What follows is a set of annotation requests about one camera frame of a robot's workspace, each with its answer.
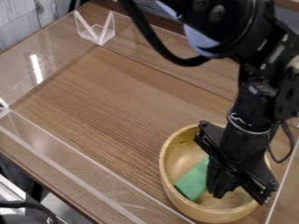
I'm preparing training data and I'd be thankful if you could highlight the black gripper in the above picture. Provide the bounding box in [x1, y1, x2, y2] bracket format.
[193, 120, 279, 205]

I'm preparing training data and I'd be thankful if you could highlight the green rectangular block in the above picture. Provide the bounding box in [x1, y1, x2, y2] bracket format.
[173, 157, 209, 201]

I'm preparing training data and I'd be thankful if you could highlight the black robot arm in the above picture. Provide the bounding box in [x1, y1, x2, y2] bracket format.
[117, 0, 299, 204]

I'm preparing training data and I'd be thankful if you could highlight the brown wooden bowl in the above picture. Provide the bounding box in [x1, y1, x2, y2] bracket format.
[159, 124, 257, 224]

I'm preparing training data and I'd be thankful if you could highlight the black cable bottom left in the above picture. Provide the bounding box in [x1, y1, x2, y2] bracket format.
[0, 200, 57, 224]

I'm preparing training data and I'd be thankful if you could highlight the clear acrylic corner bracket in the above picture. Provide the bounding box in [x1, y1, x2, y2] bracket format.
[73, 10, 116, 46]

